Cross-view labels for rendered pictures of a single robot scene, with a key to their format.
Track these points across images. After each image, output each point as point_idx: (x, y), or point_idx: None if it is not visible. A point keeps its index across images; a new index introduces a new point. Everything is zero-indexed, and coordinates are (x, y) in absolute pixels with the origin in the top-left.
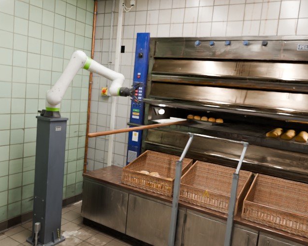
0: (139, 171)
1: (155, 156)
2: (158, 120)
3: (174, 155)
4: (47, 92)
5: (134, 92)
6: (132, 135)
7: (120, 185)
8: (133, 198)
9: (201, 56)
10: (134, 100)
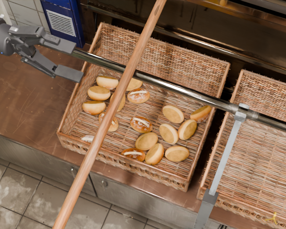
0: (93, 78)
1: (126, 40)
2: None
3: (179, 48)
4: None
5: (31, 49)
6: None
7: (62, 159)
8: (102, 183)
9: None
10: (38, 68)
